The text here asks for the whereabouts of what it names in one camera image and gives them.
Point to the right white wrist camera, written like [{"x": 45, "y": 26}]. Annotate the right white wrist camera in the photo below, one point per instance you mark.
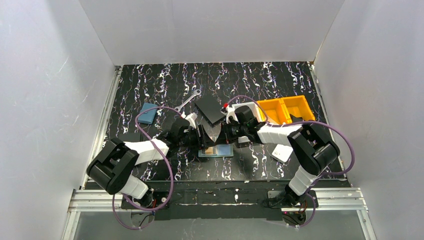
[{"x": 229, "y": 112}]

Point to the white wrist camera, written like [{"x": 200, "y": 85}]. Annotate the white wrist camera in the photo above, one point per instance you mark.
[
  {"x": 229, "y": 112},
  {"x": 191, "y": 118}
]

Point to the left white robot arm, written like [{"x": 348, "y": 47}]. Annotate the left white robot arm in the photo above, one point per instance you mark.
[{"x": 112, "y": 167}]

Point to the silver wrench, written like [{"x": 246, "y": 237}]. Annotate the silver wrench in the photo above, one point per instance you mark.
[{"x": 195, "y": 93}]

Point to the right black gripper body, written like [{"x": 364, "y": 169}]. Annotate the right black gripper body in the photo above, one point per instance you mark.
[{"x": 222, "y": 133}]

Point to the orange plastic bin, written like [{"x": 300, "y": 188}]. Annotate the orange plastic bin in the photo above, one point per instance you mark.
[
  {"x": 276, "y": 111},
  {"x": 299, "y": 107}
]

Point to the green card holder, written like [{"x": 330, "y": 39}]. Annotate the green card holder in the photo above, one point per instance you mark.
[{"x": 223, "y": 150}]

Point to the black card in bin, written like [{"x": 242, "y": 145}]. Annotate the black card in bin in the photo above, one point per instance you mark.
[{"x": 295, "y": 119}]

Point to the black square plate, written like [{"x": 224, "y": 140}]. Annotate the black square plate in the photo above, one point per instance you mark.
[{"x": 210, "y": 108}]

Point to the black flat notebook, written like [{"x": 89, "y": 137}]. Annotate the black flat notebook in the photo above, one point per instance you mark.
[{"x": 130, "y": 137}]

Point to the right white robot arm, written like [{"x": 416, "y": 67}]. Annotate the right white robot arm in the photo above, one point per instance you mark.
[{"x": 314, "y": 149}]

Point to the blue card wallet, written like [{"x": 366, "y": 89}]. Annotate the blue card wallet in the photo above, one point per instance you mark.
[{"x": 148, "y": 116}]

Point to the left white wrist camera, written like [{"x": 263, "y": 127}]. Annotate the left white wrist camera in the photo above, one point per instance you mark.
[{"x": 191, "y": 118}]

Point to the white plastic bin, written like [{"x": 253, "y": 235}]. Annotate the white plastic bin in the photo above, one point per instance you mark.
[{"x": 256, "y": 112}]

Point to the white square box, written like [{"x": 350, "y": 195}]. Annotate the white square box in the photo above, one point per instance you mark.
[{"x": 282, "y": 153}]

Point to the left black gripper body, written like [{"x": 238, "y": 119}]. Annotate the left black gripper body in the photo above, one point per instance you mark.
[{"x": 201, "y": 138}]

